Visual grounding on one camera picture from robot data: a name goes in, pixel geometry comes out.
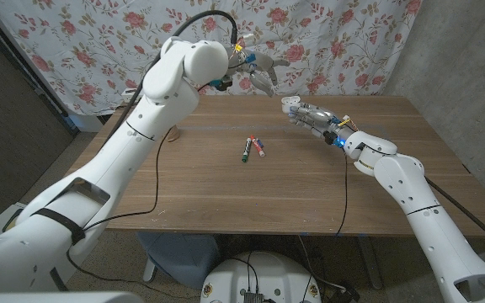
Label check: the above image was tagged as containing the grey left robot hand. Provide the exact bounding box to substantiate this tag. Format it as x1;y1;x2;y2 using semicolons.
227;46;291;98

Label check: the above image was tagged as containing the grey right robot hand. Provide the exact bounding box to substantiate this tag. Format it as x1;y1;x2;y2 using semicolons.
287;103;359;147

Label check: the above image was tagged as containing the white AirPods case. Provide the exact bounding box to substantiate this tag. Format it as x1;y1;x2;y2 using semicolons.
280;95;301;115

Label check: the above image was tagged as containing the red Expo marker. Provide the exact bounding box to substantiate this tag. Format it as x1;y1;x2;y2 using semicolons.
249;135;266;158

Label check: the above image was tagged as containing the floral backdrop cloth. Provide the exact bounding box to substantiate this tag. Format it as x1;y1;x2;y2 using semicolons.
0;0;424;117

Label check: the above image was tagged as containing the green dry-erase marker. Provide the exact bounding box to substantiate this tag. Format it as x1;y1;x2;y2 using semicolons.
242;137;253;164

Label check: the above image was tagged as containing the white power strip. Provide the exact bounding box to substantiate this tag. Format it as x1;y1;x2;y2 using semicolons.
120;87;142;104

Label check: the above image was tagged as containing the grey table leg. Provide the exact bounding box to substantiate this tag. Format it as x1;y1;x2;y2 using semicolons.
358;235;385;290

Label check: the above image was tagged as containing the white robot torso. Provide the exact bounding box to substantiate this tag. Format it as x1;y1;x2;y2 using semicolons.
199;251;322;303

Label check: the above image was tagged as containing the black power adapter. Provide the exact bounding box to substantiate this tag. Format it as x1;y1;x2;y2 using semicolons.
330;282;361;303

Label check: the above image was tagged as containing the blue-grey bin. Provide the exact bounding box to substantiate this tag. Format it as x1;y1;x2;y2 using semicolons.
136;232;221;290

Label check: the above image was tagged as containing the white table leg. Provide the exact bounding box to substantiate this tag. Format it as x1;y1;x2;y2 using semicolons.
142;258;157;283

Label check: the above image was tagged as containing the right wrist wire bundle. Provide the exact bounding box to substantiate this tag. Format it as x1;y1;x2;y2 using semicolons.
338;114;360;131

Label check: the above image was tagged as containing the wrist wire bundle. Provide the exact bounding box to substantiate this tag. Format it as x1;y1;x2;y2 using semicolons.
232;33;256;64
338;114;360;131

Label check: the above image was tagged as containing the left wrist wire bundle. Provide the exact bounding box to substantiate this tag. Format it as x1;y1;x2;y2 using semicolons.
232;33;256;64

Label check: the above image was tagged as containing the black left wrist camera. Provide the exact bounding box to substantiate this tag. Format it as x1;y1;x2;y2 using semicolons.
209;78;233;92

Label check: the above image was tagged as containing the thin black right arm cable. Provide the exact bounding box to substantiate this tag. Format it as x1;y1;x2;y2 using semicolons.
335;150;349;237

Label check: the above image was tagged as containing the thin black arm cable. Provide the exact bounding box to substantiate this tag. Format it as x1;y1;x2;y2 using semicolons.
65;128;201;302
335;150;349;237

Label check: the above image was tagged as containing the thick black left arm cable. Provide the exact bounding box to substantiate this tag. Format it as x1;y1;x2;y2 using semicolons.
103;8;239;146

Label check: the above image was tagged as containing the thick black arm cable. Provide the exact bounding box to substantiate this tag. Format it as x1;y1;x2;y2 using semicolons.
424;176;485;257
103;8;239;146

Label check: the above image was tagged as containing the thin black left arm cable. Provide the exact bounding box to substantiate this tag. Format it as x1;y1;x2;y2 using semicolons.
65;128;201;302

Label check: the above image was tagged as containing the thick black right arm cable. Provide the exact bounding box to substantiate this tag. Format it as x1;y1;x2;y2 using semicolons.
424;176;485;257

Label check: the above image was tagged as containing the black frame bar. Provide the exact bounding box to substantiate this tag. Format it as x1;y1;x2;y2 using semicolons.
0;0;79;136

